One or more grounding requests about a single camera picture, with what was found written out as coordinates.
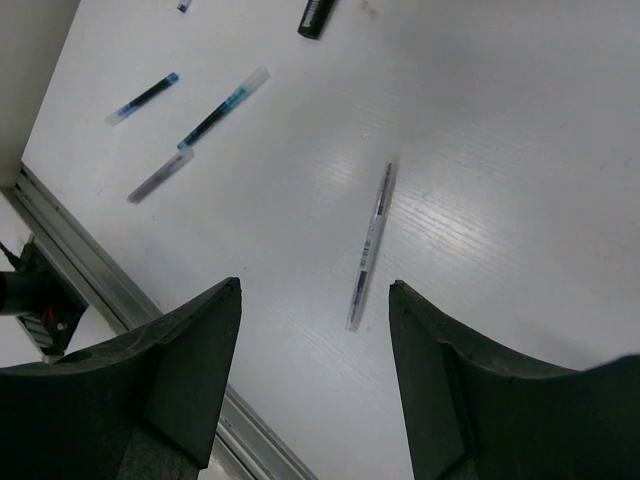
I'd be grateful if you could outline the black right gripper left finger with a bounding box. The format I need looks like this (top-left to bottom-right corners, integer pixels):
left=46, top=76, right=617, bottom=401
left=1, top=277, right=241, bottom=479

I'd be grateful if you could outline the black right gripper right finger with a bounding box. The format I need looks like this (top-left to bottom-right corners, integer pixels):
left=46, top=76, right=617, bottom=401
left=389, top=281, right=639, bottom=479

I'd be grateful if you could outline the green capped black highlighter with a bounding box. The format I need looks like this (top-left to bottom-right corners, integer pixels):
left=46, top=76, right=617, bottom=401
left=297, top=0, right=336, bottom=40

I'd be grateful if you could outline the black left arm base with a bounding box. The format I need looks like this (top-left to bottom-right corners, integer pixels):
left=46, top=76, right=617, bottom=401
left=1, top=242, right=88, bottom=356

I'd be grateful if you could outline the thin black white pen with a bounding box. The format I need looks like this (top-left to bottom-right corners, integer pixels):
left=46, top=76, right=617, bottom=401
left=346, top=155, right=399, bottom=332

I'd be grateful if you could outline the light blue clear pen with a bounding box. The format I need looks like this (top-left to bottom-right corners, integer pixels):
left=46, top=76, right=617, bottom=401
left=105, top=72, right=179, bottom=126

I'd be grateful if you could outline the dark blue gel pen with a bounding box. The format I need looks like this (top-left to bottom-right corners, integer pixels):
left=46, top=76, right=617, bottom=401
left=177, top=67, right=270, bottom=151

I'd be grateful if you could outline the aluminium table edge rail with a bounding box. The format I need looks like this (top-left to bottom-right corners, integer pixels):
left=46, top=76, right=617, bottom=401
left=5, top=166, right=316, bottom=479

